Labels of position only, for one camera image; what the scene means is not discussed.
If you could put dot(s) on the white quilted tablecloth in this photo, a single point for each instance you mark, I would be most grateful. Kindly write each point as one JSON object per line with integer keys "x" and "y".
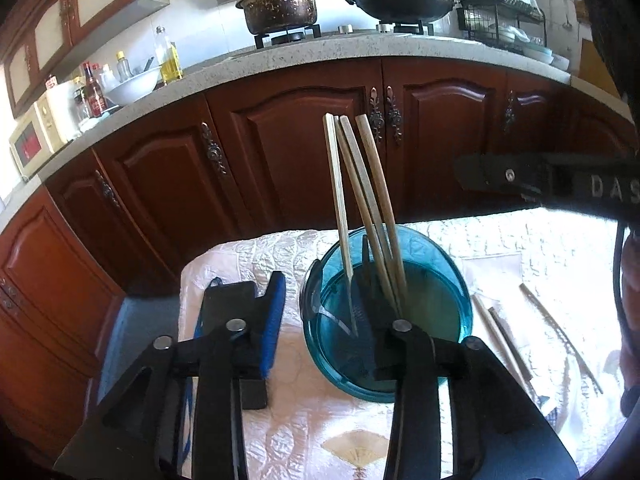
{"x": 280, "y": 255}

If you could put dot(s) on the white utensil holder blue rim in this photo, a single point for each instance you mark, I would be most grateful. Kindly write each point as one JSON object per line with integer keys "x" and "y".
{"x": 435, "y": 300}

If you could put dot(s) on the worn metal cooking pot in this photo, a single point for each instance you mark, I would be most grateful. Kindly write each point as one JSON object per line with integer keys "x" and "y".
{"x": 280, "y": 7}

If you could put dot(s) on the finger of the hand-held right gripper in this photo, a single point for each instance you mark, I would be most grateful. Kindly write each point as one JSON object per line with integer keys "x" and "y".
{"x": 500, "y": 174}

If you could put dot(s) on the wooden chopstick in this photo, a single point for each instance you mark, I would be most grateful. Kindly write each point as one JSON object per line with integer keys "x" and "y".
{"x": 500, "y": 341}
{"x": 380, "y": 185}
{"x": 357, "y": 195}
{"x": 555, "y": 327}
{"x": 506, "y": 329}
{"x": 337, "y": 185}

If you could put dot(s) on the black wok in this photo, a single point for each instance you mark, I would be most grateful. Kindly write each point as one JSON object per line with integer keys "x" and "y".
{"x": 400, "y": 5}

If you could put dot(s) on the small yellow cap bottle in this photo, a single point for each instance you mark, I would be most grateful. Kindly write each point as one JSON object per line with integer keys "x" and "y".
{"x": 125, "y": 66}

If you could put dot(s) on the white mixing bowl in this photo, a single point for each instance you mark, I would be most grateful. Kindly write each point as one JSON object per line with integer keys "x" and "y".
{"x": 134, "y": 85}

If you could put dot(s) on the stacked pale dishes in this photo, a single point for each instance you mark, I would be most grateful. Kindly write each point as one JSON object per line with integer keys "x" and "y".
{"x": 542, "y": 55}

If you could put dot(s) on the brown wooden wall cabinet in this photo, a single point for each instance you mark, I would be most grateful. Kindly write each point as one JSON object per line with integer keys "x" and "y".
{"x": 65, "y": 15}

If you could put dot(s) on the yellow cooking oil bottle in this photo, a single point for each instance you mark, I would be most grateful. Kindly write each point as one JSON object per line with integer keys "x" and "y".
{"x": 169, "y": 60}

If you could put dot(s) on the cream microwave oven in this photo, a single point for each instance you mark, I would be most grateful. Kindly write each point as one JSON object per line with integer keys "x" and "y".
{"x": 32, "y": 142}

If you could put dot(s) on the brown wooden base cabinet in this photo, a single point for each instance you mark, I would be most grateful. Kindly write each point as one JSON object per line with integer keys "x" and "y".
{"x": 165, "y": 185}

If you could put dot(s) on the gas stove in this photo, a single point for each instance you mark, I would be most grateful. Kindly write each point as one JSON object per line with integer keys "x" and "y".
{"x": 345, "y": 32}

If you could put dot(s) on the speckled stone countertop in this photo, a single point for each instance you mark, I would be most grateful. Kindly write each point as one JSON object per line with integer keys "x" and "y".
{"x": 280, "y": 62}

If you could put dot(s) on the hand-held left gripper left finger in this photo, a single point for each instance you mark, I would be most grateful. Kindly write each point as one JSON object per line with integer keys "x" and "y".
{"x": 273, "y": 320}

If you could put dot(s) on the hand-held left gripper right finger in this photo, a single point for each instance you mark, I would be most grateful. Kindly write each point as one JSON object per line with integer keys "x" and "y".
{"x": 382, "y": 345}

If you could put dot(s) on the black smartphone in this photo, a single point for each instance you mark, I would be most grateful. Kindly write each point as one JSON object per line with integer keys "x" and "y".
{"x": 225, "y": 300}

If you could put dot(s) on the dark sauce bottle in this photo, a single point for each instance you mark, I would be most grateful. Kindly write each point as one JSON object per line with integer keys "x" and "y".
{"x": 94, "y": 92}

